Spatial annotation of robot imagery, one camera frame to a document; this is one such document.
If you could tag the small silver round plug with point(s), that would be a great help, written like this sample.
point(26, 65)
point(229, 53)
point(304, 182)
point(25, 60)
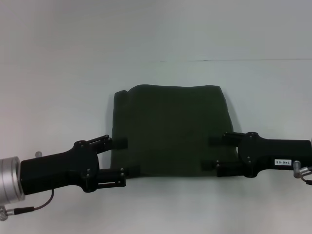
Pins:
point(38, 154)

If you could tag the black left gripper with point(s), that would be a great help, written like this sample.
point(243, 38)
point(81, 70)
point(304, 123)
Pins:
point(61, 170)

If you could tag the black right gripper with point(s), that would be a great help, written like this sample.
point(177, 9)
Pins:
point(268, 156)

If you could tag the dark green printed t-shirt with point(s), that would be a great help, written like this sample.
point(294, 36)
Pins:
point(170, 129)

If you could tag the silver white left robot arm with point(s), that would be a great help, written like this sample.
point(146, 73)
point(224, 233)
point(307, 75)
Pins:
point(9, 180)

